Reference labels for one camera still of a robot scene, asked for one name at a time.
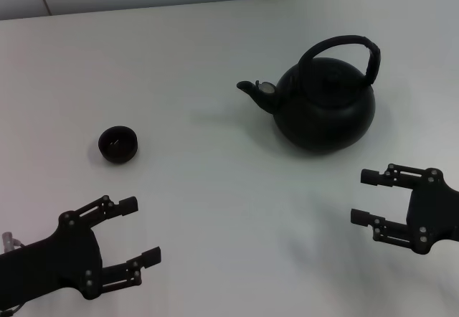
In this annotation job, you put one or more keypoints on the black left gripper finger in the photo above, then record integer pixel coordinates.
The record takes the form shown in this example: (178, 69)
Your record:
(152, 256)
(129, 205)

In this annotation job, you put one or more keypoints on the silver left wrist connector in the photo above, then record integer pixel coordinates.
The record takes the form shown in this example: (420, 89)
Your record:
(8, 240)

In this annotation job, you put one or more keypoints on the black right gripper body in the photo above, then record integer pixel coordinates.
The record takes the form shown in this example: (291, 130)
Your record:
(434, 209)

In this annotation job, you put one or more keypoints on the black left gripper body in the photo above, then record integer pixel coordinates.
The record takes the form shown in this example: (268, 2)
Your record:
(54, 259)

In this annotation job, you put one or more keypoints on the small dark teacup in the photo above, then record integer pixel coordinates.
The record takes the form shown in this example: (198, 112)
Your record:
(118, 155)

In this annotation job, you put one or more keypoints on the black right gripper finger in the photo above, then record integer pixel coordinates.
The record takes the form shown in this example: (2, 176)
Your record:
(371, 176)
(362, 216)

